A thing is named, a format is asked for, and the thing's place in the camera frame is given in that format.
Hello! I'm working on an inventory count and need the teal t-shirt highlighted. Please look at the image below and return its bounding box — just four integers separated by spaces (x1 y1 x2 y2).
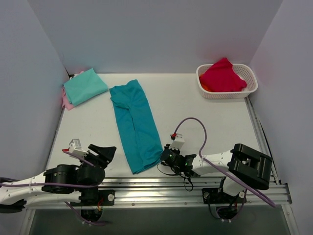
110 80 163 174

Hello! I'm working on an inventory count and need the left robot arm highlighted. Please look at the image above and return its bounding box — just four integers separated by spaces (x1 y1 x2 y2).
0 143 116 213

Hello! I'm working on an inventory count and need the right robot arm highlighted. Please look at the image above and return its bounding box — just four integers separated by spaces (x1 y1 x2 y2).
160 143 274 206

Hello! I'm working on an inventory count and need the folded pink t-shirt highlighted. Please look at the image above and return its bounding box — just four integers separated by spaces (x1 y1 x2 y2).
61 87 74 110

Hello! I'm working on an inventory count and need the folded mint green t-shirt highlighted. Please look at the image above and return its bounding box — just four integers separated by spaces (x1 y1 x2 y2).
63 68 109 107

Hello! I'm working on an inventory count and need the orange garment in basket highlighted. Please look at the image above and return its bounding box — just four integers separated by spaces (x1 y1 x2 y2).
199 74 210 92

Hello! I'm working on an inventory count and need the white plastic basket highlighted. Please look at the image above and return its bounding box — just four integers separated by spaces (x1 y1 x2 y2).
196 64 258 99

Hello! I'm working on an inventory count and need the red t-shirt in basket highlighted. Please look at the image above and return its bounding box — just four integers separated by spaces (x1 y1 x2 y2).
202 57 246 93

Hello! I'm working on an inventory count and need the black thin cable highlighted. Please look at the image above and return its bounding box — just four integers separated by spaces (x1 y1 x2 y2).
156 163 194 192

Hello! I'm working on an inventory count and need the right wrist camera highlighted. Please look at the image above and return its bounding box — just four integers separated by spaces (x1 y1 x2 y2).
169 133 185 150

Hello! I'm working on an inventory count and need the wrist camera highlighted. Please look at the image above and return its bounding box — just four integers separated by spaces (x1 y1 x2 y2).
169 133 185 150
62 139 88 159

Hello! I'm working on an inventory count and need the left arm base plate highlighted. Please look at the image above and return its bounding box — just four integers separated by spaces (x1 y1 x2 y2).
78 188 115 206

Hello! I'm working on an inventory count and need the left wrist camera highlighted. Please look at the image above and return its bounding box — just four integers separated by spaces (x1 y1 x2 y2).
62 139 88 159

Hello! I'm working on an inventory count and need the aluminium rail frame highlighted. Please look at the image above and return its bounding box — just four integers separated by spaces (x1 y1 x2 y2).
26 95 294 211

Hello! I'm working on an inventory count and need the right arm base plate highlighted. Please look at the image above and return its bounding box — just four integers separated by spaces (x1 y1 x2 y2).
201 188 246 205

